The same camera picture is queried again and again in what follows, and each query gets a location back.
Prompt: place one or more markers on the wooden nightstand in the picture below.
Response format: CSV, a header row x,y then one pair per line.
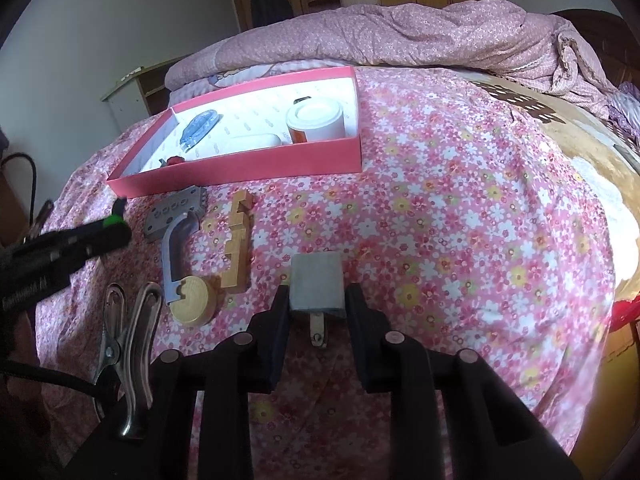
x,y
125,105

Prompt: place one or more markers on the blue translucent plastic piece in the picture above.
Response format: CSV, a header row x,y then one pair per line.
x,y
200,127

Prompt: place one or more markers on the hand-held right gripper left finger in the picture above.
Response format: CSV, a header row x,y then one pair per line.
x,y
277,340

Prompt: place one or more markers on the purple satin pillow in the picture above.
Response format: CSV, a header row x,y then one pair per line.
x,y
627,107

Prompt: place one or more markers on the pink cardboard box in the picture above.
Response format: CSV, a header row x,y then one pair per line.
x,y
250,165

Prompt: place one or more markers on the wooden padlock grey shackle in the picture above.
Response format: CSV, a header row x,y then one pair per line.
x,y
192,302

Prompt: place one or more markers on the white jar orange label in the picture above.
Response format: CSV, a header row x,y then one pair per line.
x,y
315,120

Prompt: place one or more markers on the golden blanket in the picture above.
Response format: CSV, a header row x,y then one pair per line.
x,y
590,160

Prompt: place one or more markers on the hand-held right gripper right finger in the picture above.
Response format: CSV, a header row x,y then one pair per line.
x,y
357,340

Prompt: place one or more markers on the red cloth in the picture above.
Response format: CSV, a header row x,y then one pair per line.
x,y
627,315

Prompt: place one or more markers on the pink floral quilt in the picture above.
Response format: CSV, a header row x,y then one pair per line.
x,y
425,35

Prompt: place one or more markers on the dark wooden headboard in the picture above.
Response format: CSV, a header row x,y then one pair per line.
x,y
605,35

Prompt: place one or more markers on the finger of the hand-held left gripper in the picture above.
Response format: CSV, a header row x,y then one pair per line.
x,y
100,237

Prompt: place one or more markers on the white earbuds case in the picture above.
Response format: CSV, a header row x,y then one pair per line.
x,y
250,142

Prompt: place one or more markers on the grey block with holes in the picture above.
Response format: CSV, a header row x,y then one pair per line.
x,y
165,215

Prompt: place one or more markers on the white charger plug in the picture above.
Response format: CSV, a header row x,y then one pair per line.
x,y
315,280

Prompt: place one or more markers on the small red item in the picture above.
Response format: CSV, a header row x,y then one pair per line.
x,y
174,161

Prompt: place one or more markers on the wooden puzzle piece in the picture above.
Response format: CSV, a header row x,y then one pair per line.
x,y
237,260

